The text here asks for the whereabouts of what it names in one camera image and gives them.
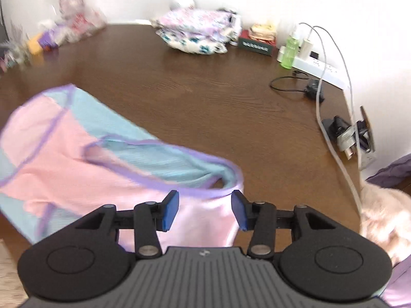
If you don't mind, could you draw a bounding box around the pink blue purple garment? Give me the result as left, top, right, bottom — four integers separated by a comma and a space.
1, 84, 243, 248

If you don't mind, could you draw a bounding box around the phone on black stand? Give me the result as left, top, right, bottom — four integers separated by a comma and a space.
322, 106, 376, 170

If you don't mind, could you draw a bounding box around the pink fluffy garment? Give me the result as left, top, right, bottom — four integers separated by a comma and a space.
360, 182, 410, 266

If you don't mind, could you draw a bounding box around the purple puffer jacket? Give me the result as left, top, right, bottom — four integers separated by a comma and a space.
361, 154, 410, 307

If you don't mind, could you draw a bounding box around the white power strip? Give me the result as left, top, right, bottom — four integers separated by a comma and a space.
291, 52, 349, 90

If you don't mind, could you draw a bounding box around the green spray bottle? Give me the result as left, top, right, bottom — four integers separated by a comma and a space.
280, 30, 299, 70

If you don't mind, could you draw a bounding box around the white charger plug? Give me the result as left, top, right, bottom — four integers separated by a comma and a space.
298, 38, 313, 60

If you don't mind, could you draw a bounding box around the dark green box white text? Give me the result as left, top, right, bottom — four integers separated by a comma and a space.
238, 30, 276, 56

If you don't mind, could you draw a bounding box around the white teal flower folded cloth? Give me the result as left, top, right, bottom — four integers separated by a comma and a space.
156, 29, 228, 55

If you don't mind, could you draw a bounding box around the yellow snack pack stack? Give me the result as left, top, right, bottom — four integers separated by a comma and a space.
249, 22, 277, 42

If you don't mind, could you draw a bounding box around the pink floral folded cloth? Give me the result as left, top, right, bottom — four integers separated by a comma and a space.
151, 8, 242, 42

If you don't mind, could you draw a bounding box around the yellow cup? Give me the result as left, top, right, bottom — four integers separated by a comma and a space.
26, 33, 42, 56

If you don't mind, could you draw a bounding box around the purple packet in plastic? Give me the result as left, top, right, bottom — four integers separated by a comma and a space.
38, 26, 66, 50

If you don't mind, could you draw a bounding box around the clear plastic bag red print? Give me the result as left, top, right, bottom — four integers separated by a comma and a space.
60, 8, 107, 43

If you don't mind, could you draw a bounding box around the clutter of small desk items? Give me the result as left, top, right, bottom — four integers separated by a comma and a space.
1, 41, 28, 73

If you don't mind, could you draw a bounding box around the crinkled pink vase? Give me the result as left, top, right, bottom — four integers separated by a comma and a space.
59, 0, 84, 20

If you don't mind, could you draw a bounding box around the black cable with adapter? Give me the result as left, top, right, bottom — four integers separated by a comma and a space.
269, 70, 326, 104

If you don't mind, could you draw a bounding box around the white charging cable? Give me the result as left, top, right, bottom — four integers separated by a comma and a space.
298, 22, 365, 216

